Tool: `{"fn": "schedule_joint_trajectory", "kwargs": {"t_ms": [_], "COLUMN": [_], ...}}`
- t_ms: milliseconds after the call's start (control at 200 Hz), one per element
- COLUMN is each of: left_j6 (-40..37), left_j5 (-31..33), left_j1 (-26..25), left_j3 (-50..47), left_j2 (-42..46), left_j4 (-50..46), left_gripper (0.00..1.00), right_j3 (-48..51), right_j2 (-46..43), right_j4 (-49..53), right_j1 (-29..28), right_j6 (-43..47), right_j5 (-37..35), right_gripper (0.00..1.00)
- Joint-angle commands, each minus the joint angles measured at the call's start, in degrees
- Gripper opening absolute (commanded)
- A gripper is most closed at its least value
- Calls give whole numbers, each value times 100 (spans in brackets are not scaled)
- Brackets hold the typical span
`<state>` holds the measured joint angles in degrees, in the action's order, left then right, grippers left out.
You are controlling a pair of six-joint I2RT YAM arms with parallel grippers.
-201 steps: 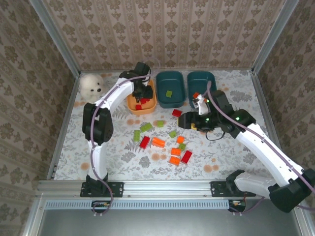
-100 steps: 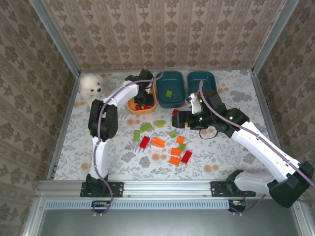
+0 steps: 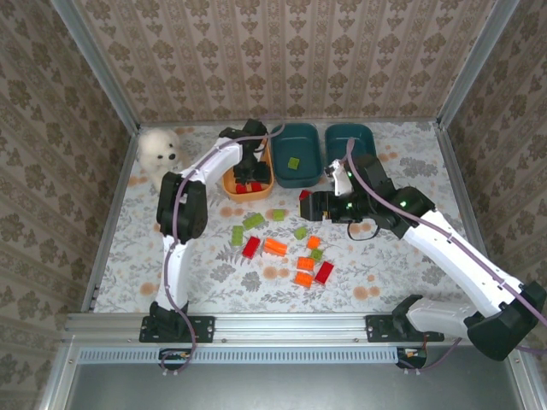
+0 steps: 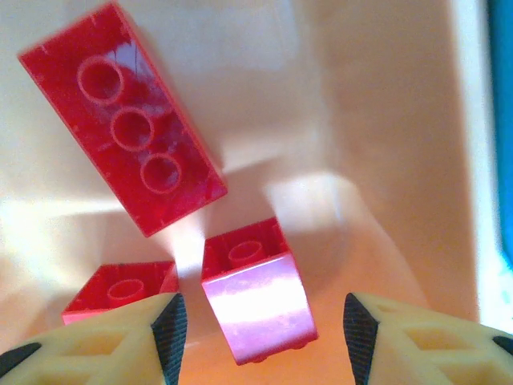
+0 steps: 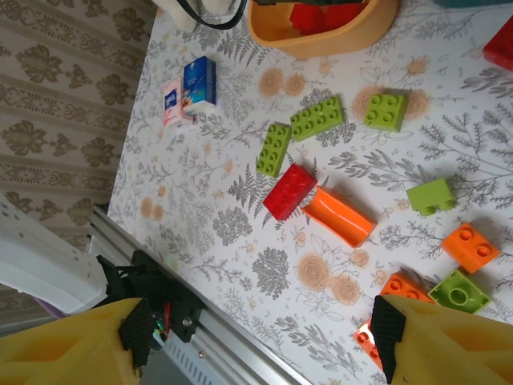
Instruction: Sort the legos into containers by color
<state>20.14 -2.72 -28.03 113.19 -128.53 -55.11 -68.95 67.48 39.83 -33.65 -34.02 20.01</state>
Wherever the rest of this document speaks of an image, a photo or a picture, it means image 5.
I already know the green two-by-four lego brick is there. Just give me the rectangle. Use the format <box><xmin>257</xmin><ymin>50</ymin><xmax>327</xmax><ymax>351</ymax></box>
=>
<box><xmin>289</xmin><ymin>95</ymin><xmax>346</xmax><ymax>142</ymax></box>
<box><xmin>255</xmin><ymin>122</ymin><xmax>293</xmax><ymax>178</ymax></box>

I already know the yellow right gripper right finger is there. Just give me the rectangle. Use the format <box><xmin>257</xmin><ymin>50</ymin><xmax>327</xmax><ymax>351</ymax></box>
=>
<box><xmin>370</xmin><ymin>294</ymin><xmax>513</xmax><ymax>385</ymax></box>

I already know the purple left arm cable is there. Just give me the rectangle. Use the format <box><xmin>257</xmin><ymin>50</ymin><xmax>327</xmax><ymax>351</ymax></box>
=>
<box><xmin>34</xmin><ymin>296</ymin><xmax>65</xmax><ymax>318</ymax></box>

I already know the pink tissue pack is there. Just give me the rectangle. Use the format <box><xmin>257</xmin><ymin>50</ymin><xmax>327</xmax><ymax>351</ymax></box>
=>
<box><xmin>162</xmin><ymin>78</ymin><xmax>197</xmax><ymax>128</ymax></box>

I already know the orange two-by-four lego brick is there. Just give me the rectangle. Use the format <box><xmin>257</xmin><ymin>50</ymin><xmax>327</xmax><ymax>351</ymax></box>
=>
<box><xmin>378</xmin><ymin>271</ymin><xmax>436</xmax><ymax>305</ymax></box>
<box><xmin>352</xmin><ymin>318</ymin><xmax>386</xmax><ymax>372</ymax></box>

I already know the slotted grey cable tray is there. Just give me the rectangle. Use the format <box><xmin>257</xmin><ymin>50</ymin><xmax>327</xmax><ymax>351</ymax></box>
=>
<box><xmin>160</xmin><ymin>338</ymin><xmax>241</xmax><ymax>385</ymax></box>

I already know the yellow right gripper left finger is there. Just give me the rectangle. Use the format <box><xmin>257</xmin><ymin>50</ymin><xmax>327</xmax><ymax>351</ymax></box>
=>
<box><xmin>0</xmin><ymin>297</ymin><xmax>156</xmax><ymax>385</ymax></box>

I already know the blue tissue pack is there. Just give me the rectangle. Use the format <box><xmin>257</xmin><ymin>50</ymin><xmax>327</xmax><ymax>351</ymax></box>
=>
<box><xmin>182</xmin><ymin>55</ymin><xmax>217</xmax><ymax>117</ymax></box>

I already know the orange plastic bin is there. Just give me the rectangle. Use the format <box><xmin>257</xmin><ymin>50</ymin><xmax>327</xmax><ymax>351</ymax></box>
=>
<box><xmin>246</xmin><ymin>0</ymin><xmax>402</xmax><ymax>61</ymax></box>

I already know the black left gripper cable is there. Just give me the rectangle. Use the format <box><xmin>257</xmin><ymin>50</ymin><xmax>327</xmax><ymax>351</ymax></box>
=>
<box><xmin>176</xmin><ymin>0</ymin><xmax>246</xmax><ymax>31</ymax></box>

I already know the green two-by-two lego brick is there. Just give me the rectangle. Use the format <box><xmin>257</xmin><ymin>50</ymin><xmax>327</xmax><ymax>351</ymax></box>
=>
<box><xmin>362</xmin><ymin>92</ymin><xmax>409</xmax><ymax>132</ymax></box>
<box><xmin>427</xmin><ymin>269</ymin><xmax>493</xmax><ymax>314</ymax></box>

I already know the orange two-by-two lego brick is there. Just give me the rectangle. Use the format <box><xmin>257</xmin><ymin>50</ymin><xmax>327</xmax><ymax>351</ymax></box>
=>
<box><xmin>440</xmin><ymin>222</ymin><xmax>501</xmax><ymax>274</ymax></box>

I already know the orange curved lego piece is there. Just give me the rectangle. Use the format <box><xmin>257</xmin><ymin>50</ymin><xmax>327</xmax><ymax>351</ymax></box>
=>
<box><xmin>300</xmin><ymin>186</ymin><xmax>378</xmax><ymax>249</ymax></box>

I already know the green arch lego brick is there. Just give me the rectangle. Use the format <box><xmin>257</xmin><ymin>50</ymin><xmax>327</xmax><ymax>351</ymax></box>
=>
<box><xmin>405</xmin><ymin>178</ymin><xmax>457</xmax><ymax>217</ymax></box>

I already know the base wire connector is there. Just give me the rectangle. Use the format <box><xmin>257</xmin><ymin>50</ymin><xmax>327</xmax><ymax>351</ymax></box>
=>
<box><xmin>151</xmin><ymin>302</ymin><xmax>173</xmax><ymax>342</ymax></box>

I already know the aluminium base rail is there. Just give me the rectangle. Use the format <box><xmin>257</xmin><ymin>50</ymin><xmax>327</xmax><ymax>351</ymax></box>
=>
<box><xmin>86</xmin><ymin>202</ymin><xmax>317</xmax><ymax>385</ymax></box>

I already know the red two-by-four lego brick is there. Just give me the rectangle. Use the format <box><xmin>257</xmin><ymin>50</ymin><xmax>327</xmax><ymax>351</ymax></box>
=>
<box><xmin>262</xmin><ymin>163</ymin><xmax>318</xmax><ymax>221</ymax></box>

